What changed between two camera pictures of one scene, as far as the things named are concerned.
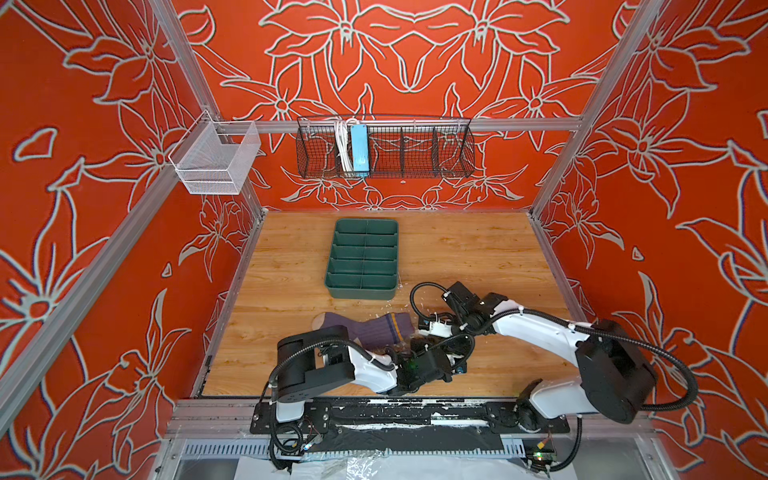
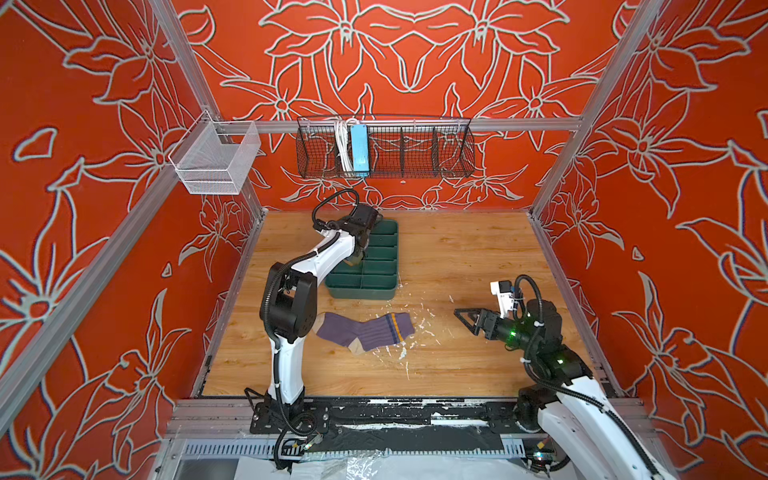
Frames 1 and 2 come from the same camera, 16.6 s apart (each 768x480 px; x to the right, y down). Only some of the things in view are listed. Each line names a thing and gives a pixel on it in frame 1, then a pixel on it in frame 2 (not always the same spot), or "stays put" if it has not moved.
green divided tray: (364, 259) stays put
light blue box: (360, 150) stays put
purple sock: (379, 332) stays put
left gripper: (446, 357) -> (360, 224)
